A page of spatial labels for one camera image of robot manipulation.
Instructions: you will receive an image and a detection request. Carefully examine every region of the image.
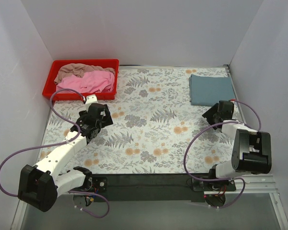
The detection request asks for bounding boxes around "blue-grey t shirt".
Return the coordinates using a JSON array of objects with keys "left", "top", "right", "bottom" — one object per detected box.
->
[{"left": 189, "top": 74, "right": 235, "bottom": 106}]

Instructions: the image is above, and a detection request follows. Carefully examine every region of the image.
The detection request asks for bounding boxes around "pink t shirt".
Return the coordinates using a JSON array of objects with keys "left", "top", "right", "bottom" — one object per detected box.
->
[{"left": 56, "top": 70, "right": 115, "bottom": 93}]

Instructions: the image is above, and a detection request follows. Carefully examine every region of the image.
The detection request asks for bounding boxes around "aluminium front frame rail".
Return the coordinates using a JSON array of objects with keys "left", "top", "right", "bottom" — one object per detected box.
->
[{"left": 93, "top": 174, "right": 276, "bottom": 200}]

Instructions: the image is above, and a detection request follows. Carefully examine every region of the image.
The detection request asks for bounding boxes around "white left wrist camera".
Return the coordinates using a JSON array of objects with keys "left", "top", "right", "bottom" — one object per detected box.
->
[{"left": 85, "top": 94, "right": 98, "bottom": 105}]

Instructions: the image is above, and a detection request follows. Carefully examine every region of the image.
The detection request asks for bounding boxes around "red plastic bin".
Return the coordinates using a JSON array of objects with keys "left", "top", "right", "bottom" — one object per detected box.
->
[{"left": 42, "top": 59, "right": 119, "bottom": 100}]

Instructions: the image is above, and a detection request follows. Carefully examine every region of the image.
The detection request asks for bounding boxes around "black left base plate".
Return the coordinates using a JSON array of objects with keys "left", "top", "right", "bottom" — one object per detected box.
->
[{"left": 87, "top": 176, "right": 108, "bottom": 193}]

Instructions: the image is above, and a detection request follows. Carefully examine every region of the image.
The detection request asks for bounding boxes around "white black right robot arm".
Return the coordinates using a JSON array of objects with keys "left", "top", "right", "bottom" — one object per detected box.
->
[{"left": 202, "top": 101, "right": 272, "bottom": 190}]

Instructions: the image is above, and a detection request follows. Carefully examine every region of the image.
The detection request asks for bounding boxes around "floral table mat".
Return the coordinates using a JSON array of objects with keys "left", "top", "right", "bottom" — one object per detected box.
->
[{"left": 36, "top": 67, "right": 259, "bottom": 175}]

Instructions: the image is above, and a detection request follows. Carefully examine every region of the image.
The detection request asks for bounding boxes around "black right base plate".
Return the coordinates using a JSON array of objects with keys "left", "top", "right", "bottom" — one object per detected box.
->
[{"left": 186, "top": 173, "right": 236, "bottom": 192}]

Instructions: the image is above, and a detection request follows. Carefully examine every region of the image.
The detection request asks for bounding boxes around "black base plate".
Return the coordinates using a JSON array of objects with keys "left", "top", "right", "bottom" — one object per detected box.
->
[
  {"left": 87, "top": 176, "right": 108, "bottom": 193},
  {"left": 186, "top": 173, "right": 236, "bottom": 192}
]

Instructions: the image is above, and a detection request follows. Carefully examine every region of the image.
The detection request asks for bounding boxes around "aluminium right side rail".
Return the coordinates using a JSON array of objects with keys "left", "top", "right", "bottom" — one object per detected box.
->
[{"left": 222, "top": 64, "right": 264, "bottom": 173}]

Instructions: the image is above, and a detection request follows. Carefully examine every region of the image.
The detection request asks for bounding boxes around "beige t shirt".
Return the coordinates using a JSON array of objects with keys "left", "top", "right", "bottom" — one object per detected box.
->
[{"left": 54, "top": 63, "right": 115, "bottom": 84}]

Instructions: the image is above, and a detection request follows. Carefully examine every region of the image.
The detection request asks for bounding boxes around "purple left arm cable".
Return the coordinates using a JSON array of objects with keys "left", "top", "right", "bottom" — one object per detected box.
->
[{"left": 0, "top": 88, "right": 110, "bottom": 219}]

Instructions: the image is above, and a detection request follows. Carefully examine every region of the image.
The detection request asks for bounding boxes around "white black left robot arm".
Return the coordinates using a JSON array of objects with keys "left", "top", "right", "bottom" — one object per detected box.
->
[{"left": 17, "top": 103, "right": 113, "bottom": 212}]

